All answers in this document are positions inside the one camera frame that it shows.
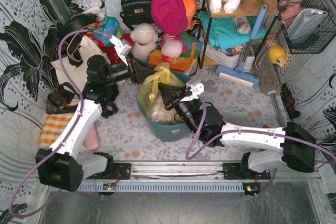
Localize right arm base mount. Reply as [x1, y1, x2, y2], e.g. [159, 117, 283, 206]
[223, 163, 271, 180]

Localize orange plush toy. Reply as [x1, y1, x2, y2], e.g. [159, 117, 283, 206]
[182, 0, 196, 30]

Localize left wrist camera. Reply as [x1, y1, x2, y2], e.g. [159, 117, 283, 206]
[110, 35, 132, 66]

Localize yellow trash bag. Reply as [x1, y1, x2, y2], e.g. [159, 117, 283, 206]
[137, 62, 184, 125]

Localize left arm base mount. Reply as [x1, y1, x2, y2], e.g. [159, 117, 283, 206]
[87, 163, 131, 180]

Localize beige dust mop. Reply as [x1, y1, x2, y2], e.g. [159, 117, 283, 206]
[254, 48, 286, 126]

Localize cream plush bear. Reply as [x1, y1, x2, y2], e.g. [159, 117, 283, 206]
[130, 23, 158, 62]

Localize yellow duck plush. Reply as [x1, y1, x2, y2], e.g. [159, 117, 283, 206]
[266, 37, 285, 67]

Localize silver foil pouch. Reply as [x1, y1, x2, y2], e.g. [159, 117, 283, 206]
[287, 8, 328, 40]

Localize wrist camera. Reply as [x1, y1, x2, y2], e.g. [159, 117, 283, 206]
[110, 35, 132, 66]
[181, 79, 204, 102]

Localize cream canvas tote bag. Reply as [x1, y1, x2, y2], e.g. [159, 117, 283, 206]
[50, 35, 111, 91]

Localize blue floor mop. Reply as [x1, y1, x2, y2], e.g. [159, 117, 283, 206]
[215, 5, 269, 89]

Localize pink glasses case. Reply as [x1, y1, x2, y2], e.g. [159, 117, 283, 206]
[85, 125, 99, 151]

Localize colourful printed bag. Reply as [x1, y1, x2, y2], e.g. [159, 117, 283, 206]
[86, 16, 123, 47]

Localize black orange toy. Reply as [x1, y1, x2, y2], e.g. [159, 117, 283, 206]
[280, 83, 301, 120]

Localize magenta cloth bag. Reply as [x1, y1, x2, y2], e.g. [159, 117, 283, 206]
[151, 0, 188, 36]

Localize orange checkered cloth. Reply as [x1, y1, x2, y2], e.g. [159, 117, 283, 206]
[39, 113, 73, 149]

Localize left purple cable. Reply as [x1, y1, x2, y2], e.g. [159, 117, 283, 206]
[8, 29, 116, 219]

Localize teal folded cloth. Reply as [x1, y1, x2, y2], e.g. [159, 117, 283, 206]
[198, 11, 266, 49]

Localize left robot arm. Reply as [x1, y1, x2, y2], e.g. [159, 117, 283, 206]
[35, 55, 156, 192]

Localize brown patterned bag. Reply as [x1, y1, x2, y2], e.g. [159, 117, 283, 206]
[46, 82, 119, 119]

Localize wooden metal shelf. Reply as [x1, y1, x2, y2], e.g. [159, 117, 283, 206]
[198, 0, 279, 69]

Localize black round hat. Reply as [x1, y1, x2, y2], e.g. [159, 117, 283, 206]
[57, 13, 98, 39]

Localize black leather handbag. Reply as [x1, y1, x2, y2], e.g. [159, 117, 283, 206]
[120, 0, 154, 31]

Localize teal trash bin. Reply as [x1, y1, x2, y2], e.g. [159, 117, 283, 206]
[136, 71, 192, 142]

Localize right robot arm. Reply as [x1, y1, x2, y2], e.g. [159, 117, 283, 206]
[158, 82, 316, 176]

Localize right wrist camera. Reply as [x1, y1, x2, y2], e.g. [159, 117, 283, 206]
[181, 79, 204, 102]

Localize white pink plush doll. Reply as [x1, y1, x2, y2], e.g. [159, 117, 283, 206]
[161, 33, 186, 61]

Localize rainbow striped cloth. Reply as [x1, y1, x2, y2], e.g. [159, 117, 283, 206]
[148, 32, 203, 72]

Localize black wire basket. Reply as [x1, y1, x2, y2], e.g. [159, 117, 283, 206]
[277, 0, 333, 54]

